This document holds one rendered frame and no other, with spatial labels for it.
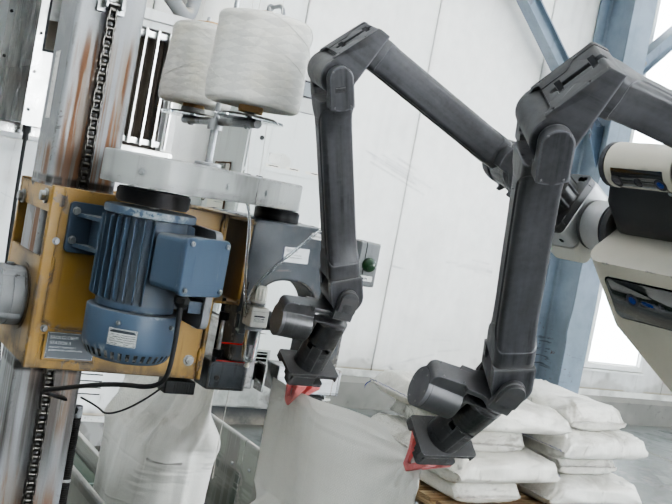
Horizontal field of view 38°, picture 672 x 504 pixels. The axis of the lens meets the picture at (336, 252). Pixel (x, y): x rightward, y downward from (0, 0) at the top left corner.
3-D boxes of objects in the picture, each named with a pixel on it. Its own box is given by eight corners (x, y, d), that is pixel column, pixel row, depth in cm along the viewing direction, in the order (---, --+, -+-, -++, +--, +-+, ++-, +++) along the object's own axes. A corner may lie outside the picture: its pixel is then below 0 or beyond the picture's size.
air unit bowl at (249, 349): (257, 364, 183) (263, 331, 183) (243, 363, 181) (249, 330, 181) (251, 360, 186) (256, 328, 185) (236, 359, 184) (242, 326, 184)
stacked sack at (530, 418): (575, 441, 467) (581, 411, 466) (466, 436, 433) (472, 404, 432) (516, 416, 503) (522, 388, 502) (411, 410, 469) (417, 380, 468)
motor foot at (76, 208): (146, 267, 166) (155, 216, 166) (77, 258, 160) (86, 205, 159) (128, 259, 174) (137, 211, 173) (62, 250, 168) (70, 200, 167)
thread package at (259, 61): (315, 123, 166) (334, 22, 165) (225, 103, 157) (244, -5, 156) (271, 121, 180) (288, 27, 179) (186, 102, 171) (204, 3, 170)
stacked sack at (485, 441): (527, 460, 463) (533, 431, 462) (451, 454, 445) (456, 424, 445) (454, 420, 523) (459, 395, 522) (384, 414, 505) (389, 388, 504)
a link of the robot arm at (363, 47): (370, 10, 149) (349, 1, 158) (316, 83, 151) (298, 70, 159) (557, 169, 170) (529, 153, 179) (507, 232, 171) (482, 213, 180)
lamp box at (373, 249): (373, 288, 200) (381, 244, 199) (354, 285, 198) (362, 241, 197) (354, 281, 206) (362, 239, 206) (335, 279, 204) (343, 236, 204)
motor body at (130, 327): (184, 372, 160) (212, 220, 158) (93, 365, 152) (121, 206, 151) (152, 351, 173) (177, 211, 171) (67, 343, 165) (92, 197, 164)
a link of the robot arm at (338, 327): (353, 328, 170) (345, 307, 175) (317, 320, 167) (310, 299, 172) (336, 357, 173) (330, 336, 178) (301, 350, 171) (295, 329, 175)
